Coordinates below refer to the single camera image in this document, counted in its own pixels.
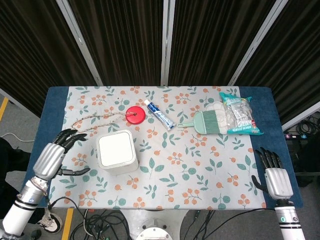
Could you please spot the red round disc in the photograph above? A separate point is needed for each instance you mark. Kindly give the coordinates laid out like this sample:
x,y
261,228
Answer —
x,y
135,115

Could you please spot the green clear snack bag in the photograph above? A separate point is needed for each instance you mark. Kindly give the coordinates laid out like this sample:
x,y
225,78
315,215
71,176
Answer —
x,y
243,115

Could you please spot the white flower-shaped dish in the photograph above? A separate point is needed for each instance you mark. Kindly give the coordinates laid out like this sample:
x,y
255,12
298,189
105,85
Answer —
x,y
220,117

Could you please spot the floral leaf-print tablecloth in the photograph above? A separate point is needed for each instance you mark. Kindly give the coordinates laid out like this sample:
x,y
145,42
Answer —
x,y
175,170

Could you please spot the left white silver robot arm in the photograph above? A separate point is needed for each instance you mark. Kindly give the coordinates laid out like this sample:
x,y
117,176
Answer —
x,y
22,207

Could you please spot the white plastic lidded bin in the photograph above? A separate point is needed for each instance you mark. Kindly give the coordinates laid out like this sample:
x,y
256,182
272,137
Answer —
x,y
117,152

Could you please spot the white black sneaker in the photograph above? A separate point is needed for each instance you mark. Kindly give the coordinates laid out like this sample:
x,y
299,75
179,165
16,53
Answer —
x,y
51,221

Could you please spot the black power strip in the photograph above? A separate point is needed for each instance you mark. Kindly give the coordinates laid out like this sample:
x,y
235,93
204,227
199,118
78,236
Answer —
x,y
295,136

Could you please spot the green hand brush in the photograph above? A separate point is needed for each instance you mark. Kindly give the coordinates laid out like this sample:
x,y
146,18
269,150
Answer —
x,y
208,121

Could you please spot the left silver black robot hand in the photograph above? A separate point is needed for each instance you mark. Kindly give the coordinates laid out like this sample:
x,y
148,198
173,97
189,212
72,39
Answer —
x,y
48,160

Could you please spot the blue white toothpaste tube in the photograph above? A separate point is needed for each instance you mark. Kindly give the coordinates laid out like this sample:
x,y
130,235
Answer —
x,y
160,115

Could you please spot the aluminium screen post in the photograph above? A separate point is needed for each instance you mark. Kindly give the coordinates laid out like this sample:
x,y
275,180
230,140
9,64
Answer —
x,y
80,42
257,42
167,42
302,116

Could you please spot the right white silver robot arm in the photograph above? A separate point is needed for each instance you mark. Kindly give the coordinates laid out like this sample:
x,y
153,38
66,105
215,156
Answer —
x,y
288,220

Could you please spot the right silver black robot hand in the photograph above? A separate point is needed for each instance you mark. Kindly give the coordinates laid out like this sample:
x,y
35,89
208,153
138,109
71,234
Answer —
x,y
278,181

